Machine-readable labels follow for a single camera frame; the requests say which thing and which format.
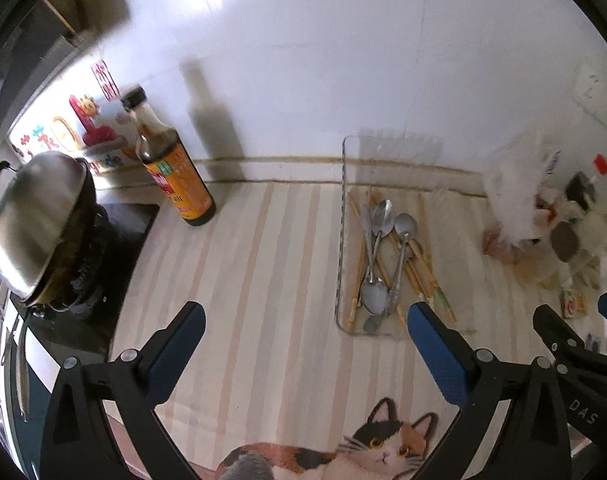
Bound soy sauce bottle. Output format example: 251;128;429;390
120;86;217;227

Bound dark jar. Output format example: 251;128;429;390
566;172;598;211

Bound cat printed striped mat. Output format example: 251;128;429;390
103;180;607;480

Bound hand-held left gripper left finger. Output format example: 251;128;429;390
40;301;206;480

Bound teal cabinet front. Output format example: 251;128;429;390
3;355;64;476

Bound pile of wooden chopsticks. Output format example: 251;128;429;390
347;189;457;333

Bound white plastic bag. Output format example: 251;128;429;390
478;130;554;246

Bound clear jar brown lid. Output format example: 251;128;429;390
551;220;584;266

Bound grey range hood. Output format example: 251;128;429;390
0;0;99;156

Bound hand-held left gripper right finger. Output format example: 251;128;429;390
407;301;574;480

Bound pink plastic packet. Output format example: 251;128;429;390
482;230;524;263

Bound clear plastic tray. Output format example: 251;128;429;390
335;135;464;342

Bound small steel spoon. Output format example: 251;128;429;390
366;200;394;283

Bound medium steel spoon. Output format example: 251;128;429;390
387;212;419;325

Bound colourful wall sticker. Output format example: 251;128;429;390
8;57;144;176

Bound black gas stove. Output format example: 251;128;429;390
10;202;161;356

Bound large steel serving spoon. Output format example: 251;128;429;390
359;204;390;317

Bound steel wok with lid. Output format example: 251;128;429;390
0;152;96;306

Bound small printed box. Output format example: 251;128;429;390
559;287;589;320

